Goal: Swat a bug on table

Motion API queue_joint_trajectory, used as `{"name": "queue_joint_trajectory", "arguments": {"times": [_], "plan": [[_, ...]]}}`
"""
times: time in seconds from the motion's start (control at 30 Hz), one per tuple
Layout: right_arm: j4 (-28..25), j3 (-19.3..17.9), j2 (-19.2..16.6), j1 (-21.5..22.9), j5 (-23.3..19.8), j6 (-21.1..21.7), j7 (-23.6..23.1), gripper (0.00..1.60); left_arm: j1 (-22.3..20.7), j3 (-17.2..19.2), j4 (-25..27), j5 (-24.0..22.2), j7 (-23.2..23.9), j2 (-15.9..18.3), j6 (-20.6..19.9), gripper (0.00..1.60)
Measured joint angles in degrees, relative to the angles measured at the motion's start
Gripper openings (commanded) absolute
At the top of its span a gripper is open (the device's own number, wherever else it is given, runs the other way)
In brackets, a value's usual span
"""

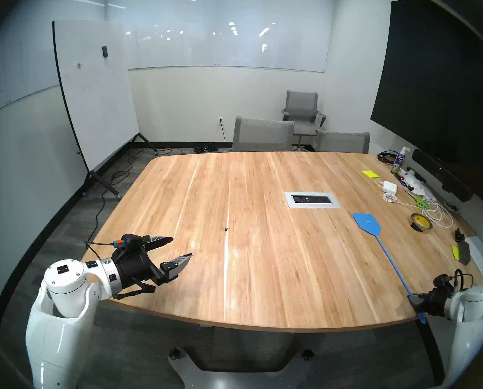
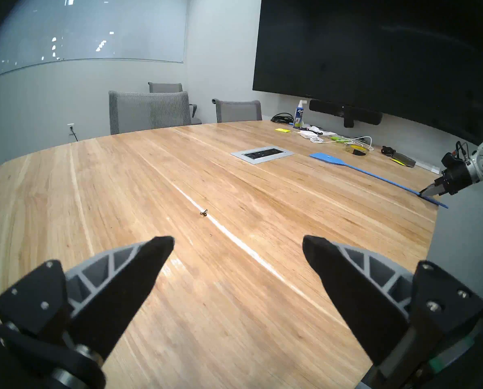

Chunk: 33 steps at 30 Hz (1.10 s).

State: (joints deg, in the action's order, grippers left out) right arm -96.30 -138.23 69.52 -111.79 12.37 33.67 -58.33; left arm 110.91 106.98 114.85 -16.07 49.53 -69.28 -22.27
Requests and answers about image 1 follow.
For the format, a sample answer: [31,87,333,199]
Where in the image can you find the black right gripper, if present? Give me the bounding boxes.
[407,288,454,318]

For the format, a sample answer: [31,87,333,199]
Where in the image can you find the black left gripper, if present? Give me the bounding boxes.
[112,235,194,300]

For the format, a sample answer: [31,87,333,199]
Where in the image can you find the blue plastic fly swatter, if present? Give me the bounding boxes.
[352,213,427,325]

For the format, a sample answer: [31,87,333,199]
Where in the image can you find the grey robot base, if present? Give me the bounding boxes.
[168,346,315,389]

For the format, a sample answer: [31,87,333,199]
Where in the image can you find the black yellow tape roll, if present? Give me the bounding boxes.
[408,213,433,233]

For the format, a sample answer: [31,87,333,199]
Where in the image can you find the crumpled white cloth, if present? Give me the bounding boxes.
[403,171,433,198]

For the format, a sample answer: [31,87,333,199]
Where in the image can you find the black video sound bar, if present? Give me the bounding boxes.
[412,148,473,202]

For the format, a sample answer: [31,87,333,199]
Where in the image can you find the silver table outlet box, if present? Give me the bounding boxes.
[284,191,342,209]

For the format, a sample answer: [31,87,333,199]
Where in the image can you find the whiteboard cleaner spray bottle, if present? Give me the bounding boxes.
[390,146,410,175]

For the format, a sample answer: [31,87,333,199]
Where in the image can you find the wide grey mesh chair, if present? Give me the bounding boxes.
[231,115,296,153]

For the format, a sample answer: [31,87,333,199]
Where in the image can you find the rolling whiteboard on black stand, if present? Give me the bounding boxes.
[52,19,159,200]

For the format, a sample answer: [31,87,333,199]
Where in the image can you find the narrow grey mesh chair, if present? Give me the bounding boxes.
[314,129,371,154]

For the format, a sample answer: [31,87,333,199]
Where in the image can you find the grey office armchair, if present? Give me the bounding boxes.
[281,90,327,150]

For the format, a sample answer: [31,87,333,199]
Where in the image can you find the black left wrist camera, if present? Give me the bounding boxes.
[112,233,147,251]

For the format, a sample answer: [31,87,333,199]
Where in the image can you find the black right camera cable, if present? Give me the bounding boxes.
[452,269,475,291]

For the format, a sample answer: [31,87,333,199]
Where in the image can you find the black camera cable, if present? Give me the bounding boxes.
[83,240,116,263]
[452,269,475,291]

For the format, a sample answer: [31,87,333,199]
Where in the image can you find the black left camera cable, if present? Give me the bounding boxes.
[83,240,116,263]

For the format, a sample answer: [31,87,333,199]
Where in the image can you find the long black floor cable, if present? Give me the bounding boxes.
[88,147,173,241]

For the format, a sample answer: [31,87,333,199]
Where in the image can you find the green handled scissors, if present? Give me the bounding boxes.
[403,188,431,209]

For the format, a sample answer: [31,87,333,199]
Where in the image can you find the white power adapter with cable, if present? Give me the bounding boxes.
[373,180,454,230]

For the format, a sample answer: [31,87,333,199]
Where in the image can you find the large black wall screen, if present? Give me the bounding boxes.
[370,0,483,214]

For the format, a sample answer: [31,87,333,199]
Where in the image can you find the large glass wall board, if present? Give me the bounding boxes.
[104,0,335,73]

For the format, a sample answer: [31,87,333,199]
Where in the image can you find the glass wall board with writing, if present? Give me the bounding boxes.
[0,3,60,121]

